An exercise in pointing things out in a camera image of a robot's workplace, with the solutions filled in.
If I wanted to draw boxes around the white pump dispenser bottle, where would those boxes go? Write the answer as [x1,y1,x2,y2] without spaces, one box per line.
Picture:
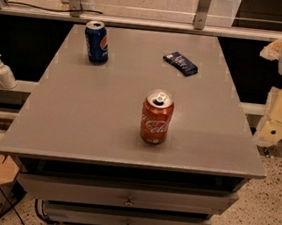
[0,55,17,90]

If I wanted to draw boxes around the right metal post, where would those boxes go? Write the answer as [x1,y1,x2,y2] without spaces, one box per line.
[193,0,211,30]

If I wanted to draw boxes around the red Coca-Cola can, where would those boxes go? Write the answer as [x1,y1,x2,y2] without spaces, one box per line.
[140,89,175,144]

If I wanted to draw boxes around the blue Pepsi can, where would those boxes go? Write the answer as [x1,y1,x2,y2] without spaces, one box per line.
[85,21,109,64]

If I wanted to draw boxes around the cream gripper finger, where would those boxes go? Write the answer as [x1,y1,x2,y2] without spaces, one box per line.
[253,87,282,147]
[260,38,282,61]

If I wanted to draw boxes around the black cable on shelf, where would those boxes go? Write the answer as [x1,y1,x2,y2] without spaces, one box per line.
[4,0,104,18]

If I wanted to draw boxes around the grey shelf rail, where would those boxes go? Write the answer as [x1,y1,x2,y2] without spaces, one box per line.
[0,3,282,42]

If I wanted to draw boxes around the grey drawer cabinet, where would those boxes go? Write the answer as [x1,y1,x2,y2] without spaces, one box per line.
[0,25,265,220]

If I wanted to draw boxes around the dark blue rxbar wrapper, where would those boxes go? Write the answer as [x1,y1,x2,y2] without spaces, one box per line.
[163,52,198,76]

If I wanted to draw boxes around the middle grey drawer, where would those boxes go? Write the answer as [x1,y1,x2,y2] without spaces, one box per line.
[44,202,210,225]

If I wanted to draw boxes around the top grey drawer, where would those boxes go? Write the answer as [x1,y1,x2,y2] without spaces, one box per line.
[17,173,239,215]

